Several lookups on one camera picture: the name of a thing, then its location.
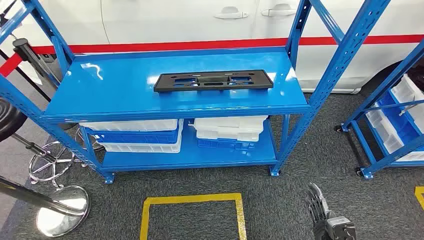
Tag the black-topped stanchion post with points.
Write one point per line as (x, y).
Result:
(20, 44)

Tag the red barrier belt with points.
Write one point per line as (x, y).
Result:
(10, 65)

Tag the blue wheeled shelf rack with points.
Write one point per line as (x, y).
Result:
(384, 87)

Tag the black plastic frame part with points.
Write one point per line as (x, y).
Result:
(165, 82)

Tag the white car red stripe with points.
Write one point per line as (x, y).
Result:
(165, 20)

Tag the yellow floor tape square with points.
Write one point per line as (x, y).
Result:
(192, 198)
(420, 195)

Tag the black stool chrome base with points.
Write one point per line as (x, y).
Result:
(10, 119)

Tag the blue metal shelf rack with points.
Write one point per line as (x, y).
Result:
(116, 86)

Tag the chrome stanchion post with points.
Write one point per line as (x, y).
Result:
(63, 212)

